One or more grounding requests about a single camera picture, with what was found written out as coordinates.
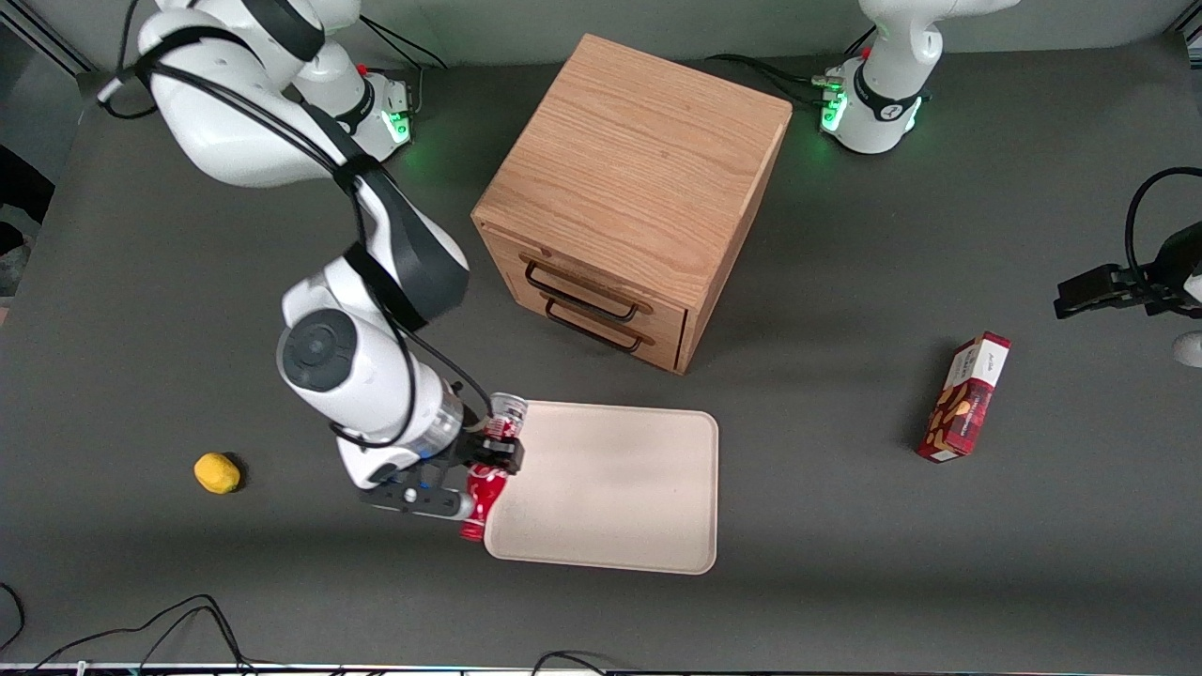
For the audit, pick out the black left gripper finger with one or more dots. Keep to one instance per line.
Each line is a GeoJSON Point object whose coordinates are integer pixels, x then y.
{"type": "Point", "coordinates": [1094, 282]}
{"type": "Point", "coordinates": [1089, 307]}

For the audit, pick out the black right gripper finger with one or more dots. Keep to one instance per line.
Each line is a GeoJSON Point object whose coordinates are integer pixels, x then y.
{"type": "Point", "coordinates": [484, 428]}
{"type": "Point", "coordinates": [504, 455]}

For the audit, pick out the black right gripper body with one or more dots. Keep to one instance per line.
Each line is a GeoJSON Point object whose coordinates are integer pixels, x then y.
{"type": "Point", "coordinates": [477, 444]}

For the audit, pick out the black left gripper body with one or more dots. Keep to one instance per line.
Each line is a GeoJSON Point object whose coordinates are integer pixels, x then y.
{"type": "Point", "coordinates": [1176, 266]}

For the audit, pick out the red coke bottle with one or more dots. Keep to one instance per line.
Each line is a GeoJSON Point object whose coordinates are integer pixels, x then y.
{"type": "Point", "coordinates": [484, 498]}

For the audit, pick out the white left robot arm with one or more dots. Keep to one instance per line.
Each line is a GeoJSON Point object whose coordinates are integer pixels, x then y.
{"type": "Point", "coordinates": [887, 75]}

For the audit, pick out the beige plastic tray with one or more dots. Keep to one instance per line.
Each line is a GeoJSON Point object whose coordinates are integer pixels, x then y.
{"type": "Point", "coordinates": [610, 488]}

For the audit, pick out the red cookie box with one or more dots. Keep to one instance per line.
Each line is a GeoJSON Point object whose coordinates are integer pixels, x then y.
{"type": "Point", "coordinates": [965, 399]}

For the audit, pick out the wooden drawer front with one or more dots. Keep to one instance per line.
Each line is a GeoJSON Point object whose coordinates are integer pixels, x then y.
{"type": "Point", "coordinates": [662, 343]}
{"type": "Point", "coordinates": [657, 302]}

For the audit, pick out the yellow lemon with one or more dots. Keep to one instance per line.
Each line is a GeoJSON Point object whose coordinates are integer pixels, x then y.
{"type": "Point", "coordinates": [217, 472]}

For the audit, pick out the wooden drawer cabinet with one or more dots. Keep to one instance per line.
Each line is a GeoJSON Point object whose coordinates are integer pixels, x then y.
{"type": "Point", "coordinates": [639, 160]}

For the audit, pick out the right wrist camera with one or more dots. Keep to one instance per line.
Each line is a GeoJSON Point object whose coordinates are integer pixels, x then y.
{"type": "Point", "coordinates": [423, 499]}

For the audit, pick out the aluminium frame bar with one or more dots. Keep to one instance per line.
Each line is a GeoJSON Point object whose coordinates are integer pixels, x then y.
{"type": "Point", "coordinates": [47, 36]}

